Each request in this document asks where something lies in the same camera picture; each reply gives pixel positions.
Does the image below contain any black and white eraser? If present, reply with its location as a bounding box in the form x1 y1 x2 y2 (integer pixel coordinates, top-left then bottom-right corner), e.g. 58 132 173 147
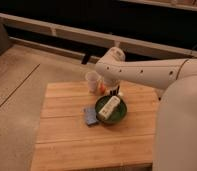
110 86 120 96

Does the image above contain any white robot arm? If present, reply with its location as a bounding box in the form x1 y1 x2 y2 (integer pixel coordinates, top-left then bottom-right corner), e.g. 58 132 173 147
95 47 197 171

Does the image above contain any small orange object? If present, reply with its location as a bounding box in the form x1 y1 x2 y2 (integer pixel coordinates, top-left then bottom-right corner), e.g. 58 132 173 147
99 83 106 94

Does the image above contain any clear plastic cup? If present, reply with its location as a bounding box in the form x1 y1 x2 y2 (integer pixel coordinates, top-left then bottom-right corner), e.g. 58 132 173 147
85 71 100 93

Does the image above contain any white bottle in bowl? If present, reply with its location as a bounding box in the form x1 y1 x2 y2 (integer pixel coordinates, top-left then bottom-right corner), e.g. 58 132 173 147
99 96 120 120

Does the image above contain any green bowl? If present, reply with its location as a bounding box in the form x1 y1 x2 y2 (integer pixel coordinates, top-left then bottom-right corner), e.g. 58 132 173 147
95 95 127 125

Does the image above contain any blue sponge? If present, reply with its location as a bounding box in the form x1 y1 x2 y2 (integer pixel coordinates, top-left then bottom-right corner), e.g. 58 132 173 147
84 107 98 126

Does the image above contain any wooden board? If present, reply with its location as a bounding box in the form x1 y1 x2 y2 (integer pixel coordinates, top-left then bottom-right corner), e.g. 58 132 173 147
31 82 158 171

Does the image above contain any grey shelf frame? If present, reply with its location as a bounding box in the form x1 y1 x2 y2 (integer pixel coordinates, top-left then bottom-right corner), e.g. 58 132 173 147
0 13 197 59

